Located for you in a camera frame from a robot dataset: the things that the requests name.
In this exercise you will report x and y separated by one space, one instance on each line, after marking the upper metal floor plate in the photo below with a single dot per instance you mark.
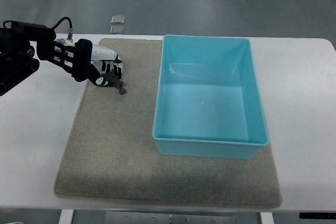
117 19

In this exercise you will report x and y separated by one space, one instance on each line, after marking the black table control panel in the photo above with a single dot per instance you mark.
318 215

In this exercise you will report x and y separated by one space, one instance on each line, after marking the grey felt mat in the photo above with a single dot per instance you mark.
111 156

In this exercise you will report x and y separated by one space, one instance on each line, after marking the lower metal floor plate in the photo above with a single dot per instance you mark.
117 30

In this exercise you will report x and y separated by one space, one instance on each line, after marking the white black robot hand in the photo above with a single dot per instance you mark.
104 60

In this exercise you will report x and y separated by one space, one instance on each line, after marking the brown toy hippo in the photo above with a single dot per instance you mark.
111 80

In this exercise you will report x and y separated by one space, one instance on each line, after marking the metal floor plate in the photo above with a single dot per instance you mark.
117 30
117 19

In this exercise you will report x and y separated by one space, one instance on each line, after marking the metal table frame crossbar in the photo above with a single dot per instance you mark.
141 217

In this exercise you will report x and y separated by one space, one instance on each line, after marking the blue plastic box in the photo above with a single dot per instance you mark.
208 102

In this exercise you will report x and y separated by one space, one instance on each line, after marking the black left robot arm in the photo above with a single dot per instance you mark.
23 45

